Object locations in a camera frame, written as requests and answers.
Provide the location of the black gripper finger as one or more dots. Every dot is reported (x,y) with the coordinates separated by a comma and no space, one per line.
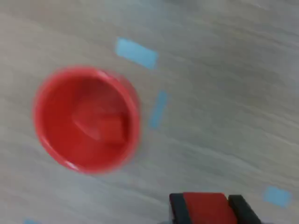
(244,213)
(179,210)

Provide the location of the red cube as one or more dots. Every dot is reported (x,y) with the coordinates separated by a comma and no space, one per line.
(100,126)
(205,210)

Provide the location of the red plastic bin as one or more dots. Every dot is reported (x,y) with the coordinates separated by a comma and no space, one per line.
(58,140)

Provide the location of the blue tape mark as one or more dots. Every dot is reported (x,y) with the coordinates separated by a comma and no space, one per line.
(136,53)
(276,197)

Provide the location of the narrow blue tape strip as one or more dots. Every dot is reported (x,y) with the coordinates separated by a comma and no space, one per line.
(158,109)

